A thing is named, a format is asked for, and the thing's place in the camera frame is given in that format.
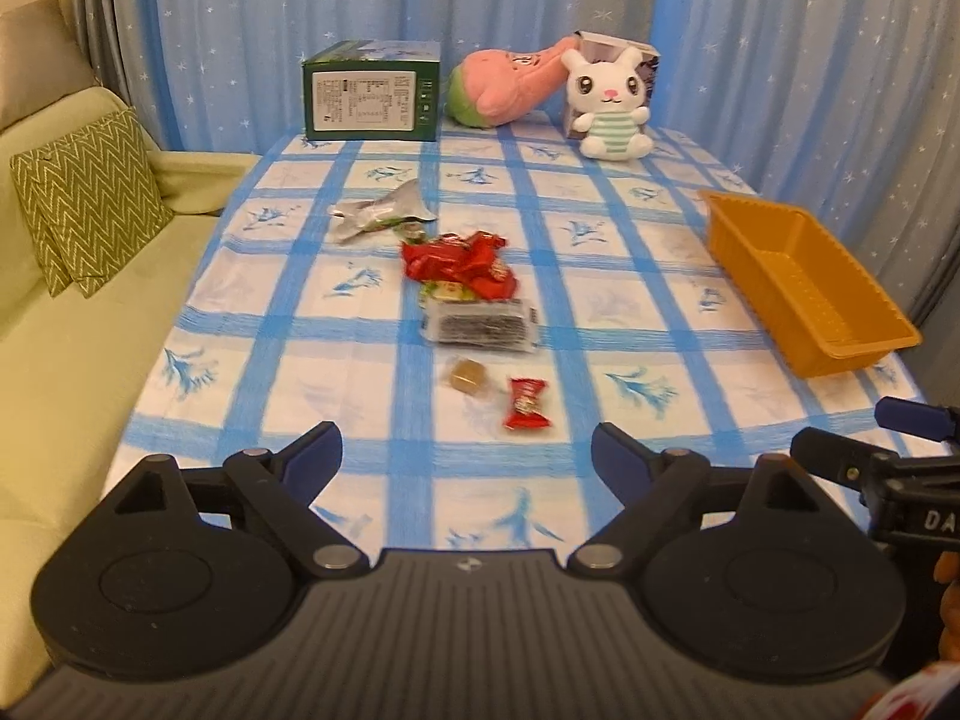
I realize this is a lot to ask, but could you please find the blue checkered tablecloth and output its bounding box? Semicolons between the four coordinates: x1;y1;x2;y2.
109;115;926;554

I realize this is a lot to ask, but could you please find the beige back cushion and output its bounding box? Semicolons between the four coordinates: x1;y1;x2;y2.
0;0;99;130

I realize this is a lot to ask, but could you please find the green small candy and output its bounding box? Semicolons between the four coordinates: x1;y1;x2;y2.
394;220;427;244

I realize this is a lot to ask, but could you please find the pink green plush toy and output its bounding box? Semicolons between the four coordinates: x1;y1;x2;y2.
446;36;579;128

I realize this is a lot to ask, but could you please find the small red candy packet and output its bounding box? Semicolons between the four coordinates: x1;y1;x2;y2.
503;377;551;431

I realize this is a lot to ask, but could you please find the light green sofa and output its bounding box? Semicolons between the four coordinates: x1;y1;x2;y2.
0;85;264;714

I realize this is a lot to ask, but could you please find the blue star curtain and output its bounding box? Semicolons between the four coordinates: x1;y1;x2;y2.
71;0;958;317

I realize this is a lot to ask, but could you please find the clear dark snack packet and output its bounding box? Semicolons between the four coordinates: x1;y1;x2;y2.
420;299;540;353

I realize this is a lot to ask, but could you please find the green chevron cushion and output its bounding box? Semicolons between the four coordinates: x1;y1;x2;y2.
10;107;174;298

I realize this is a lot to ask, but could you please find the white bunny plush toy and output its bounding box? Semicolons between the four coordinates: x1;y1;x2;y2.
562;46;654;161

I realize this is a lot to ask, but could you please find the orange plastic tray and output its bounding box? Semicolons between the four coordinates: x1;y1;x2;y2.
698;188;921;379

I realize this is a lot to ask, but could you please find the red snack wrapper pile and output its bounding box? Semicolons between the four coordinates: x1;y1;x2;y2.
400;231;517;301

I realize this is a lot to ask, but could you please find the person's right hand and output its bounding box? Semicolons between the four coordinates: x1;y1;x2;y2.
934;553;960;663

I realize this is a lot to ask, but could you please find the brown candy clear wrapper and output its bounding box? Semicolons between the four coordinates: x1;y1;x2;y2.
444;358;490;397

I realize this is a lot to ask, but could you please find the silver foil snack pouch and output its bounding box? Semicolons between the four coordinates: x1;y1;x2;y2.
329;179;436;244

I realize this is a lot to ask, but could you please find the green printed carton box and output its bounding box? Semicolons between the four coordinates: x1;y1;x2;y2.
301;39;441;142

